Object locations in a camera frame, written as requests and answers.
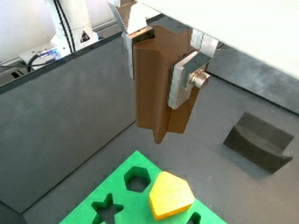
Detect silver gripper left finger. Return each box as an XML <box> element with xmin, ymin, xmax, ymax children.
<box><xmin>108</xmin><ymin>0</ymin><xmax>155</xmax><ymax>78</ymax></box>

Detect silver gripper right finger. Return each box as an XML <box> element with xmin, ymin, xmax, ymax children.
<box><xmin>169</xmin><ymin>30</ymin><xmax>219</xmax><ymax>109</ymax></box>

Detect brown star prism block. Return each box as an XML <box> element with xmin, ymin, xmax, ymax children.
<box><xmin>118</xmin><ymin>1</ymin><xmax>202</xmax><ymax>145</ymax></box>

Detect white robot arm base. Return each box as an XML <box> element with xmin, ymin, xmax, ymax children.
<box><xmin>20</xmin><ymin>0</ymin><xmax>99</xmax><ymax>73</ymax></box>

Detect black curved fixture stand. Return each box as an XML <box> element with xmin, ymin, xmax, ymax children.
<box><xmin>223</xmin><ymin>112</ymin><xmax>295</xmax><ymax>173</ymax></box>

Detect yellow pentagon block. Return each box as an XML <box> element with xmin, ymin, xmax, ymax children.
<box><xmin>150</xmin><ymin>171</ymin><xmax>195</xmax><ymax>221</ymax></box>

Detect green shape sorter base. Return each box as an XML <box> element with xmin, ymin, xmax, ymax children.
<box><xmin>60</xmin><ymin>151</ymin><xmax>229</xmax><ymax>224</ymax></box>

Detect black cable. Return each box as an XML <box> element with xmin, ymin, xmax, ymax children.
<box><xmin>0</xmin><ymin>0</ymin><xmax>78</xmax><ymax>71</ymax></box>

